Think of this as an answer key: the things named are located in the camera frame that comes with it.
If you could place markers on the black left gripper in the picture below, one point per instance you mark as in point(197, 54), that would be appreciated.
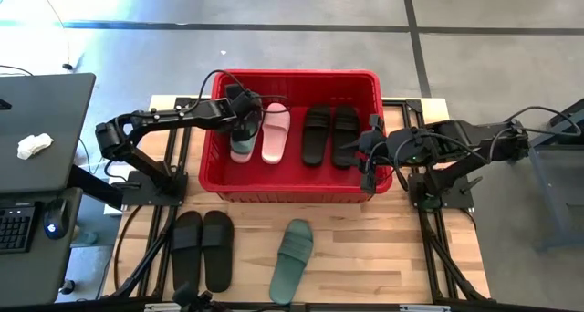
point(256, 120)

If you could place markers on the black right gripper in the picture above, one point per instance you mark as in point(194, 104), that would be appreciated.
point(383, 145)

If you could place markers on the green rubber slide sandal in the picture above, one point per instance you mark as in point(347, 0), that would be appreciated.
point(289, 266)
point(244, 148)

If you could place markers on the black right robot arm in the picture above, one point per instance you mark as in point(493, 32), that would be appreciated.
point(474, 136)

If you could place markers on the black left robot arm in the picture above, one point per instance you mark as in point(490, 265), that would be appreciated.
point(173, 116)

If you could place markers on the red plastic bin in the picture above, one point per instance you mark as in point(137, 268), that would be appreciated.
point(292, 184)

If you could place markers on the black desk support bar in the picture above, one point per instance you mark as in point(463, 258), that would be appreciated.
point(91, 184)

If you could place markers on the teal round object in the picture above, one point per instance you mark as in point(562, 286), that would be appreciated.
point(86, 238)

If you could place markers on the grey metal cart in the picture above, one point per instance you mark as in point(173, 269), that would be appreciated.
point(547, 198)

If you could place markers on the dark grey desk top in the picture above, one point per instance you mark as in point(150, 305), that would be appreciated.
point(45, 111)

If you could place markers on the black computer mouse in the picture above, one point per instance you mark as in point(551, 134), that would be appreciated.
point(55, 218)

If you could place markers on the crumpled white tissue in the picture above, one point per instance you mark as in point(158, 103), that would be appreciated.
point(34, 145)

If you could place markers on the black caster wheel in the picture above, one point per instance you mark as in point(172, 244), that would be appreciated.
point(67, 287)

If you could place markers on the black computer keyboard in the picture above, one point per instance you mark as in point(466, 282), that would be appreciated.
point(16, 227)

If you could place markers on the dark grey keyboard shelf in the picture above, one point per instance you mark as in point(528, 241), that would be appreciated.
point(27, 275)

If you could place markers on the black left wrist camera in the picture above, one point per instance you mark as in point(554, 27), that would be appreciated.
point(239, 97)

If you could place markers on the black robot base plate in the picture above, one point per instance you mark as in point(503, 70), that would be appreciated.
point(456, 198)
point(141, 195)

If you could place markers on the black aluminium extrusion frame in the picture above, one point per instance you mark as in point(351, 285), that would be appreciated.
point(153, 262)

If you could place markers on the silver metal bracket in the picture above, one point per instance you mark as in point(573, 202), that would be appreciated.
point(169, 307)
point(424, 308)

